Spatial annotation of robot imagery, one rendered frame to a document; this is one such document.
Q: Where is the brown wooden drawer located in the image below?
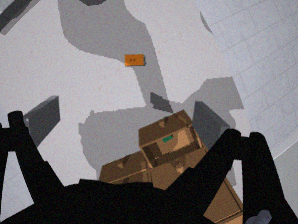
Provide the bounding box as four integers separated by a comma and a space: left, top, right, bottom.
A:
151, 149, 206, 190
203, 181, 241, 224
100, 151, 147, 183
138, 110, 202, 169
115, 172, 149, 184

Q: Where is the orange nine-volt battery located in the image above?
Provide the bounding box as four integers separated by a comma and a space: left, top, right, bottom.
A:
125, 54, 144, 66

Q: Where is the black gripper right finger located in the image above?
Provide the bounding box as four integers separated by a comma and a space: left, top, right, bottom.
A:
133, 101, 298, 224

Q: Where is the brown wooden chest of drawers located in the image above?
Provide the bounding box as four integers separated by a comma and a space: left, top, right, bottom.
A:
99, 137, 243, 224

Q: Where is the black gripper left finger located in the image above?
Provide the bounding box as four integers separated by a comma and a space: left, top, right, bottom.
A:
0, 95, 87, 224

